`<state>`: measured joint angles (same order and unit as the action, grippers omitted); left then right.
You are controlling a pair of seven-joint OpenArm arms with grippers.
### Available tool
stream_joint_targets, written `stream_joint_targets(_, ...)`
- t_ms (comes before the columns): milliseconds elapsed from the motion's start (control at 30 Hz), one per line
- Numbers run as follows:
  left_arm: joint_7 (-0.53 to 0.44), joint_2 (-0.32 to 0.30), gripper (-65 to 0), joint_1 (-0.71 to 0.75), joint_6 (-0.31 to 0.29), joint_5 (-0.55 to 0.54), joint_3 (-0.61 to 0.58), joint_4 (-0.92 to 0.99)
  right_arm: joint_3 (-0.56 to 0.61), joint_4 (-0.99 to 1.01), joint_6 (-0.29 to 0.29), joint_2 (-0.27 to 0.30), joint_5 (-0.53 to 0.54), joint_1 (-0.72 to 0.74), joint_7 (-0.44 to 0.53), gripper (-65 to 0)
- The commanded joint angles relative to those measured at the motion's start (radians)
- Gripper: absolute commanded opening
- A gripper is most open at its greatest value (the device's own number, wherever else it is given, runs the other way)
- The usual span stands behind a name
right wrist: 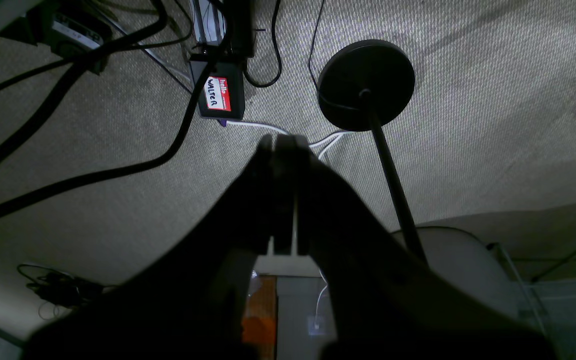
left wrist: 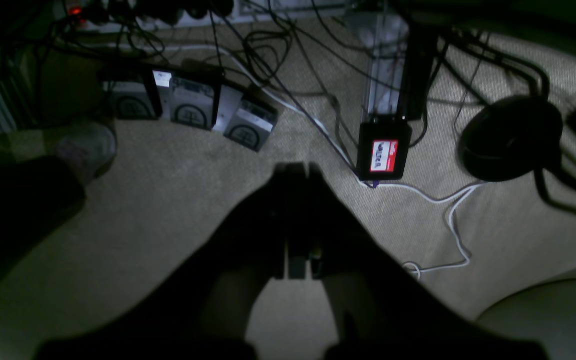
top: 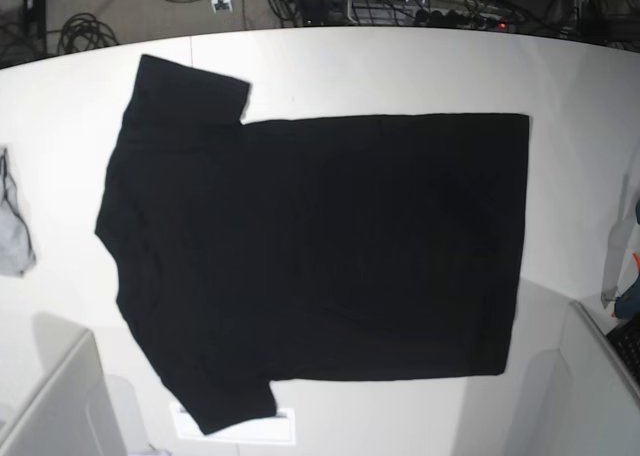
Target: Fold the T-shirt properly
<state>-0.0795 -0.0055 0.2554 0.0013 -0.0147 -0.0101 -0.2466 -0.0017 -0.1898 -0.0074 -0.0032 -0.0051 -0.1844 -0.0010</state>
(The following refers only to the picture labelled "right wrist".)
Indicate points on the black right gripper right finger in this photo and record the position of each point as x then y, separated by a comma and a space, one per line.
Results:
387, 304

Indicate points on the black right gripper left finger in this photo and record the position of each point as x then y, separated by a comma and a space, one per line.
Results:
188, 305

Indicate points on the black box with name tag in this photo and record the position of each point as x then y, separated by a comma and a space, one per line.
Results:
223, 95

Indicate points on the black round lamp stand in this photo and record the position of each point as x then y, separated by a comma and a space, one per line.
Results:
362, 88

